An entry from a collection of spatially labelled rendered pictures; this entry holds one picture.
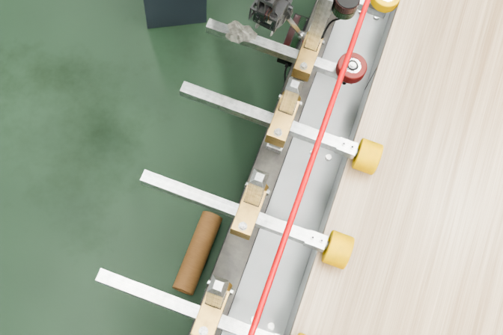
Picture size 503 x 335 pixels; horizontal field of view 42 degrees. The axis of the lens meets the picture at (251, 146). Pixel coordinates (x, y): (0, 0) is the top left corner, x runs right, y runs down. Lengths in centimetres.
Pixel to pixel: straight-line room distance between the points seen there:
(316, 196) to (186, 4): 111
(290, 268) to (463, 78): 70
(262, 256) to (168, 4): 123
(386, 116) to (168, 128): 113
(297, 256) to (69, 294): 97
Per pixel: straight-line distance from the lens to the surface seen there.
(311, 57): 183
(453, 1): 200
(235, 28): 185
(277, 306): 187
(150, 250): 252
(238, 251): 180
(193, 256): 243
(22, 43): 290
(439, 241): 171
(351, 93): 209
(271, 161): 188
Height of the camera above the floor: 247
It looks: 69 degrees down
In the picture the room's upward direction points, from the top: 12 degrees clockwise
